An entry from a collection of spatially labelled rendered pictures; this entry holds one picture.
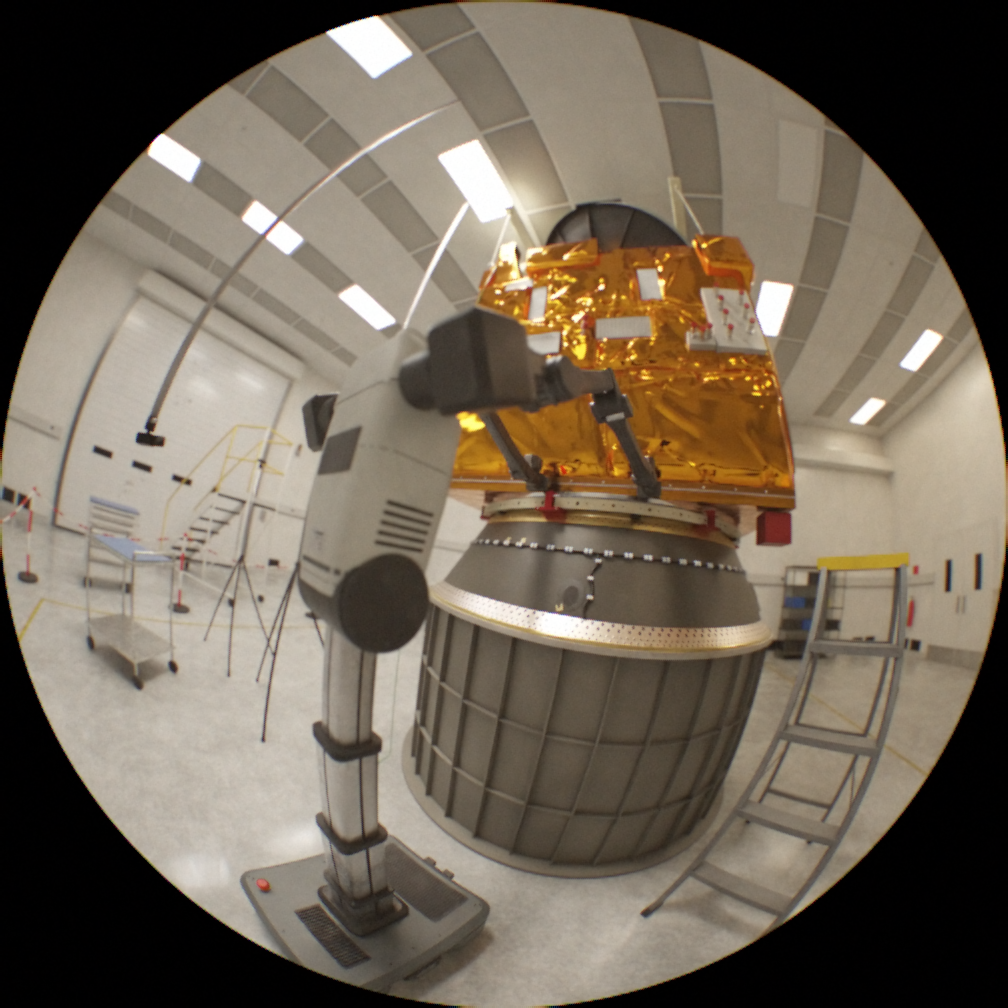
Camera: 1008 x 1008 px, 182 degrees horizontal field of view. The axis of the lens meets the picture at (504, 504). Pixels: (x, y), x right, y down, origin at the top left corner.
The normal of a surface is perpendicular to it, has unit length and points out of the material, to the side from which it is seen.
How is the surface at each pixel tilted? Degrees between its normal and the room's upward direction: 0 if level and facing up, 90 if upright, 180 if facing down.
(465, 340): 120
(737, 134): 180
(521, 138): 180
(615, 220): 130
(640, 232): 137
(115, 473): 90
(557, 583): 62
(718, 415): 88
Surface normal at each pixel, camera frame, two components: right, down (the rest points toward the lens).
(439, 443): 0.82, 0.03
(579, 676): -0.35, -0.22
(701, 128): -0.15, 0.97
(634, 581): -0.11, -0.64
